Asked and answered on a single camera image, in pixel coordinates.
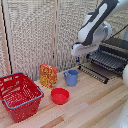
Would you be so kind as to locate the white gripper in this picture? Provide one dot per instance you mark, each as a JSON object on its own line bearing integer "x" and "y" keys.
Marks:
{"x": 83, "y": 49}

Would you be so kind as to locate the blue plastic mug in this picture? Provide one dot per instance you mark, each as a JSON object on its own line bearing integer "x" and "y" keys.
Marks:
{"x": 72, "y": 78}

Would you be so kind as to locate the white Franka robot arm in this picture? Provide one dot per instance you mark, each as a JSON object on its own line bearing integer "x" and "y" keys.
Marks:
{"x": 95, "y": 25}

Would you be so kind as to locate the black oven door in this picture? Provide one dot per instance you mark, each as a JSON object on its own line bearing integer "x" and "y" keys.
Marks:
{"x": 94, "y": 74}

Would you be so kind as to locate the black dish rack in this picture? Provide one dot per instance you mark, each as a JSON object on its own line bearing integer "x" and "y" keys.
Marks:
{"x": 118, "y": 45}

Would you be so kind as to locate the red yellow snack box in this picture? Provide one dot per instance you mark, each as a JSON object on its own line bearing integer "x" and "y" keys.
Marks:
{"x": 48, "y": 76}

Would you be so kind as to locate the red plastic bowl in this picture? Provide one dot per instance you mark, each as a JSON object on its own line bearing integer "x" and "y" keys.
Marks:
{"x": 60, "y": 96}

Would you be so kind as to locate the red plastic shopping basket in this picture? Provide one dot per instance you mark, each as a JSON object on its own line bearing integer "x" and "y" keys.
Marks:
{"x": 20, "y": 96}

